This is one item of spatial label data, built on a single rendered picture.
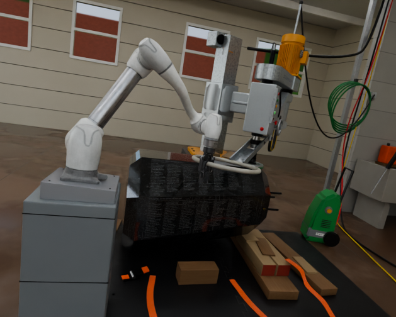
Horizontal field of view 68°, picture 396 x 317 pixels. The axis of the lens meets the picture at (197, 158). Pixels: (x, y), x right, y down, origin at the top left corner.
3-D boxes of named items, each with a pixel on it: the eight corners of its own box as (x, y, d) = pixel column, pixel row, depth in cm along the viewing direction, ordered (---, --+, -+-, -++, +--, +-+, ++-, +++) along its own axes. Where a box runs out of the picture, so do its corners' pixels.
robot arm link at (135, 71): (59, 149, 154) (57, 142, 173) (85, 165, 162) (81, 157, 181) (147, 36, 163) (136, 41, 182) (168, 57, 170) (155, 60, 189)
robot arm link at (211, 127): (223, 140, 185) (212, 137, 196) (227, 115, 183) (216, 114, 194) (208, 138, 179) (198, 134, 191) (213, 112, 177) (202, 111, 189)
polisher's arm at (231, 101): (199, 108, 321) (203, 84, 316) (207, 108, 353) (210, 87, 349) (267, 119, 302) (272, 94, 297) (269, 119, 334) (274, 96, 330)
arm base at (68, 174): (107, 185, 148) (109, 174, 147) (59, 180, 140) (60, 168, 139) (106, 176, 165) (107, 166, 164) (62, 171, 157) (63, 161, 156)
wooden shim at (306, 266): (291, 257, 271) (292, 256, 270) (301, 258, 273) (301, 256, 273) (306, 273, 247) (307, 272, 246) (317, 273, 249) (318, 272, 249)
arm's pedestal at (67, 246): (109, 359, 150) (126, 212, 135) (0, 363, 139) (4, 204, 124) (116, 294, 198) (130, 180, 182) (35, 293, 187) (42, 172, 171)
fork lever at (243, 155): (253, 136, 286) (254, 131, 284) (273, 139, 278) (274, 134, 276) (224, 162, 231) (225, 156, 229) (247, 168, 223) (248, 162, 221)
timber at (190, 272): (178, 285, 215) (181, 270, 213) (175, 275, 226) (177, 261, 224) (216, 283, 224) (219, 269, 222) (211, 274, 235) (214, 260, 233)
